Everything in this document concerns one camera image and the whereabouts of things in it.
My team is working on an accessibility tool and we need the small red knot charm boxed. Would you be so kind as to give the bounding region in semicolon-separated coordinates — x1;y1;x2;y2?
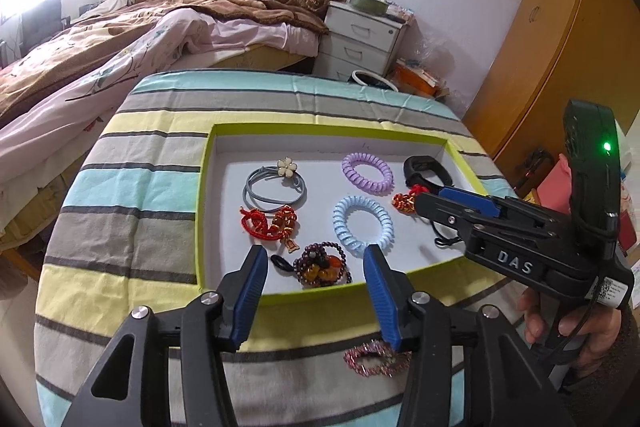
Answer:
391;186;426;212

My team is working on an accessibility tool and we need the red knotted cord charm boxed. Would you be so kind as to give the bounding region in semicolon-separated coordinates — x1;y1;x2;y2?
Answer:
237;204;303;254

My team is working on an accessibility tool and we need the bed with pink duvet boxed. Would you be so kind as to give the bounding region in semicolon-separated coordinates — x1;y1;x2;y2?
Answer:
0;4;321;228

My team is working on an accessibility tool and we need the black chair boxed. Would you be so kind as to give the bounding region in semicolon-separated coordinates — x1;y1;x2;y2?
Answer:
20;0;68;40

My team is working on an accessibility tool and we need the pink box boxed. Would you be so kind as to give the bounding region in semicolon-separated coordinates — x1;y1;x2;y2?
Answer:
537;154;573;208

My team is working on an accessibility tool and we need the person's right hand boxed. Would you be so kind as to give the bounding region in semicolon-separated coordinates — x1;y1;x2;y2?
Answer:
517;289;623;380

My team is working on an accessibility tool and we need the grey hair tie with flower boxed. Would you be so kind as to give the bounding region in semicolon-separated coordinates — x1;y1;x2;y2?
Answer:
242;158;308;211

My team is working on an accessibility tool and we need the purple spiral hair tie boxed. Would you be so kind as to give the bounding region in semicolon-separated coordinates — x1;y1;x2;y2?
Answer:
341;152;394;192

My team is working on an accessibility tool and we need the stack of orange books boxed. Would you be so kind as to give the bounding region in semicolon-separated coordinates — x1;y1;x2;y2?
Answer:
387;57;446;98

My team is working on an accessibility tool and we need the wooden wardrobe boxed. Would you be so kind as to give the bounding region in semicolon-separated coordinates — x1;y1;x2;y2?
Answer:
460;0;640;188

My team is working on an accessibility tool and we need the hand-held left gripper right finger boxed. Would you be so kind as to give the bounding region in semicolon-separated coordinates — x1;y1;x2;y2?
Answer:
362;243;573;427

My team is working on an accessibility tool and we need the light blue spiral hair tie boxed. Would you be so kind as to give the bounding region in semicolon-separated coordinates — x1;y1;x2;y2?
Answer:
332;195;395;256

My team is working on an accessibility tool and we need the striped tablecloth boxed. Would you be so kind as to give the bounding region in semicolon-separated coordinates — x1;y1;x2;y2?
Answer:
34;69;531;427

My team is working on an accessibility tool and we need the dark and amber bead bracelet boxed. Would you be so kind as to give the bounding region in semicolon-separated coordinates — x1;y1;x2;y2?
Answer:
292;242;353;290

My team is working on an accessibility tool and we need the yellow-green shallow cardboard box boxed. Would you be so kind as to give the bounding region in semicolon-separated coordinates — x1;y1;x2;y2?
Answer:
194;123;493;306

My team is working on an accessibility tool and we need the white nightstand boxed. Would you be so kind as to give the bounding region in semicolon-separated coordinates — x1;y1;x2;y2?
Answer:
312;1;406;82

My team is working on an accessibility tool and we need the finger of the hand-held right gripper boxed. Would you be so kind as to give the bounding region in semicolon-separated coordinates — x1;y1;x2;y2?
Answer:
414;192;546;240
439;186;566;230

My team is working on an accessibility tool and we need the black wristband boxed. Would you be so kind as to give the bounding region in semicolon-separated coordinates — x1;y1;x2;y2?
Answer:
402;155;456;190

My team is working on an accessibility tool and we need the brown blanket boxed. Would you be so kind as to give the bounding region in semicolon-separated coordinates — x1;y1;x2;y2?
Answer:
0;0;331;122

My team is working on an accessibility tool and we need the black cord bracelet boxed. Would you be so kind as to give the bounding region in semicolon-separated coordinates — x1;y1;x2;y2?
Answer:
430;219;466;249

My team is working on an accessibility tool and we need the white round basin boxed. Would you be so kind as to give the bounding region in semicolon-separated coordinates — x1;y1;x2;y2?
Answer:
350;69;398;92

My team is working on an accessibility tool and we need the pink glitter hair tie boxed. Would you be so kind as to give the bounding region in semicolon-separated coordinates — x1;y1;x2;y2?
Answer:
343;341;412;379

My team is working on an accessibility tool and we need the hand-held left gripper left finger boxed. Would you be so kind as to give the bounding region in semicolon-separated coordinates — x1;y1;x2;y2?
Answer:
60;244;269;427

